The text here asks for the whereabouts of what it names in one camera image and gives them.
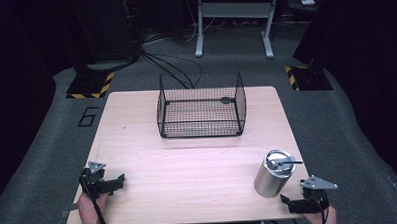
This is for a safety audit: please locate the white metal frame stand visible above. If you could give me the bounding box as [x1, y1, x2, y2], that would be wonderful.
[193, 0, 283, 63]

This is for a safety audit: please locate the black wire mesh basket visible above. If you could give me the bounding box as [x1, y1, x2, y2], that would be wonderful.
[154, 70, 248, 139]

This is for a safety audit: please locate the person's left hand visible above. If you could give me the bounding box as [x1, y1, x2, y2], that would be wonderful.
[76, 190, 111, 224]

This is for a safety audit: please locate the person's right hand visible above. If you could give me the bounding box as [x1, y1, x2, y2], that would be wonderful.
[300, 204, 338, 224]

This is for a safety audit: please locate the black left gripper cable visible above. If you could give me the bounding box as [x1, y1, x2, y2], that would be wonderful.
[79, 166, 115, 224]

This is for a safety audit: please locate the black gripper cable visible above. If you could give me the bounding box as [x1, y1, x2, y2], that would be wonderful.
[308, 188, 330, 224]
[79, 166, 115, 224]

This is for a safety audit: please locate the black stand with striped base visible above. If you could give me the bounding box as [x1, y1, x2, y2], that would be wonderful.
[63, 0, 116, 101]
[284, 62, 334, 93]

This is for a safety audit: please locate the black equipment cabinet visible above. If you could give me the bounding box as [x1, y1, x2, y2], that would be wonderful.
[81, 0, 143, 66]

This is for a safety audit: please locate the white cable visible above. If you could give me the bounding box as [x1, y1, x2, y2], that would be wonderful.
[142, 0, 218, 47]

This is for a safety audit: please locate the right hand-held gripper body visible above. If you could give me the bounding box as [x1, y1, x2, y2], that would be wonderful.
[300, 174, 340, 214]

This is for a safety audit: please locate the silver metal canister with crank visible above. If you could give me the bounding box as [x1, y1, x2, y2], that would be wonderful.
[252, 148, 306, 199]

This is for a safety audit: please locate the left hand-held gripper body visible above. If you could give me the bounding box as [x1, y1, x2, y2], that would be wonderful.
[77, 160, 114, 200]

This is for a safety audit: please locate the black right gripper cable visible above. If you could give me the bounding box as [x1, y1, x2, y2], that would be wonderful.
[308, 188, 330, 224]

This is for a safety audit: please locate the black floor cables bundle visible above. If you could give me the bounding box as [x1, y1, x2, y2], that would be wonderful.
[139, 31, 205, 92]

